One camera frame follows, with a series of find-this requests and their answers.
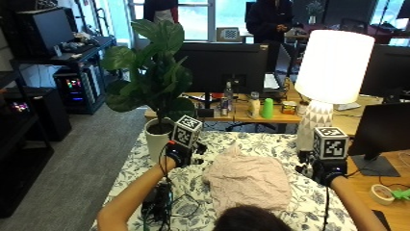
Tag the black screen on rack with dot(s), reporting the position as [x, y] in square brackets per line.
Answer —
[47, 30]

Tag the green plastic cup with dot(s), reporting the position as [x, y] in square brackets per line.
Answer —
[267, 109]

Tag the black wide monitor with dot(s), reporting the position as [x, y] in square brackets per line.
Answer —
[222, 65]

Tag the white tape roll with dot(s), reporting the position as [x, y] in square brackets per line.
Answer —
[380, 195]

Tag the white plant pot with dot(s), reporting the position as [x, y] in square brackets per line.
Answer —
[156, 142]

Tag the clear water bottle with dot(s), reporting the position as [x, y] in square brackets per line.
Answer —
[228, 94]

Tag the white right marker cube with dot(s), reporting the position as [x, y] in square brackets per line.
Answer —
[331, 143]

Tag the white triangle-patterned lamp base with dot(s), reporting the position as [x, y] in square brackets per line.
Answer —
[315, 123]

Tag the black computer tower with lights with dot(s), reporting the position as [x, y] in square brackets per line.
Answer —
[77, 86]

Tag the black monitor with flat stand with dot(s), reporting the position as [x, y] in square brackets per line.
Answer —
[384, 128]

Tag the green large-leaf plant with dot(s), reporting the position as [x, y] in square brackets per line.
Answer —
[160, 73]

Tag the wooden desk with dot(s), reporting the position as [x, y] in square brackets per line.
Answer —
[244, 117]

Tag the white lamp shade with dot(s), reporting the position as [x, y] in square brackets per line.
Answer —
[335, 65]

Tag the open laptop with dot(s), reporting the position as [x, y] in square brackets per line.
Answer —
[278, 73]

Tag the white marker cube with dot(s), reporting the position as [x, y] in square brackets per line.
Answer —
[331, 143]
[187, 131]

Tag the pink knitted cloth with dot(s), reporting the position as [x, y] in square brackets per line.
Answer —
[248, 181]

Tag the person's right hand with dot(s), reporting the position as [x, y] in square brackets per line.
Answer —
[330, 168]

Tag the black phone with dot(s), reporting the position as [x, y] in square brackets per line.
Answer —
[383, 221]

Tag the person's left hand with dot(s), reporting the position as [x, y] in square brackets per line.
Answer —
[182, 154]

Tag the white left marker cube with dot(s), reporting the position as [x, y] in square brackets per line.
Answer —
[187, 131]

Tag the blue floral tablecloth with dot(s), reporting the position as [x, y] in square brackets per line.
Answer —
[188, 189]

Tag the checkered calibration board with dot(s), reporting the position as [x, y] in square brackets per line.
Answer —
[230, 34]

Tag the green plastic toy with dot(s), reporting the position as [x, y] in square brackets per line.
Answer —
[401, 194]

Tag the black metal shelf rack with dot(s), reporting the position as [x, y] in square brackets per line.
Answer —
[71, 59]

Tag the yellow jar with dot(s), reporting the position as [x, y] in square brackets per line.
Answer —
[290, 108]

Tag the slim drink can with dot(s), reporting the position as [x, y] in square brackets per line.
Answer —
[224, 107]

